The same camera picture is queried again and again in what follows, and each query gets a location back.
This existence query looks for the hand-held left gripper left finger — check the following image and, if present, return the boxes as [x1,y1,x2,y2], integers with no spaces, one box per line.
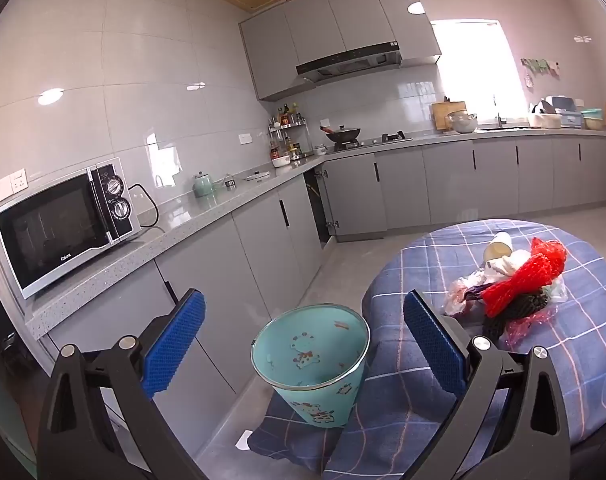
[37,288,218,480]

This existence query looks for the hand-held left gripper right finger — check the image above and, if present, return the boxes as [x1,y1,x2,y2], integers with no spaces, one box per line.
[403,289,571,480]

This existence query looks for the black mesh net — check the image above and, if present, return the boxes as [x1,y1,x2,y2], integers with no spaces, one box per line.
[483,292,551,343]

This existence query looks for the red mesh net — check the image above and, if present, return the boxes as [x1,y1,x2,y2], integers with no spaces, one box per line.
[483,236,568,318]

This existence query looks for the white black sponge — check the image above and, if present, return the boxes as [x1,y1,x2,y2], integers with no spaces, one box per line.
[488,251,531,278]

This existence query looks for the white paper cup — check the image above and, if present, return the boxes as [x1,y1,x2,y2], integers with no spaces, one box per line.
[484,231,514,266]

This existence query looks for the teal cartoon print bin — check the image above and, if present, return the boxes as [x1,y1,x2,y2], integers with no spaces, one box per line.
[251,303,372,429]

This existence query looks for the blue plaid tablecloth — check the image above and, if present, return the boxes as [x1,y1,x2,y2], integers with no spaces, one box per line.
[246,219,606,480]

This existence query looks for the teal kettle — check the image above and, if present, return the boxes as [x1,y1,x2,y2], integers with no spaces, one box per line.
[192,171,214,198]

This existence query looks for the grey base cabinets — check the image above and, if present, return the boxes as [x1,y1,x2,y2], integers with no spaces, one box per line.
[25,130,606,461]

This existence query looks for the silver black microwave oven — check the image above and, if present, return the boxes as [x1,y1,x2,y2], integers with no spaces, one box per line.
[0,156,144,300]

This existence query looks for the gas stove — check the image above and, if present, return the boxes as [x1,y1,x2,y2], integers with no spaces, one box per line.
[333,131,414,151]

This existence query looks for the black wok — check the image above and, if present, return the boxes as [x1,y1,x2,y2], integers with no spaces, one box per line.
[320,124,362,144]

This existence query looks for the wooden cutting board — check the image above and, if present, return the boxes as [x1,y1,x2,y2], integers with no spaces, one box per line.
[431,101,468,132]

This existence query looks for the metal spice rack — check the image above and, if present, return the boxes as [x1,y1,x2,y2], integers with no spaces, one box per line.
[268,102,310,161]

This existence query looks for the spice rack with bottles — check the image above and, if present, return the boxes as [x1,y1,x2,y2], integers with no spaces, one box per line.
[270,102,304,160]

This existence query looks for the blue dish rack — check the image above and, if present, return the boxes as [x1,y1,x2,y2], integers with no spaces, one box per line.
[553,96,584,128]

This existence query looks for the bright window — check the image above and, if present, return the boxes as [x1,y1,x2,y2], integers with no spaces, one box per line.
[430,20,528,127]

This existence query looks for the black range hood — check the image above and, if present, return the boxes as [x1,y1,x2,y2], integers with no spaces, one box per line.
[296,40,402,85]

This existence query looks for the black power cable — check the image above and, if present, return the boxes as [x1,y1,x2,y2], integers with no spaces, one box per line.
[128,183,160,229]

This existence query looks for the white wall socket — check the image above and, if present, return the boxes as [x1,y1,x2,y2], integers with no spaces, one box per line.
[0,167,28,202]

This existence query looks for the hanging wall cloths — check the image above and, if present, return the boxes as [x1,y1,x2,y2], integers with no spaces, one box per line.
[520,57,561,89]

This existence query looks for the grey wall cabinets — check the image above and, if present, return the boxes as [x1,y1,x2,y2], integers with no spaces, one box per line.
[239,0,442,102]

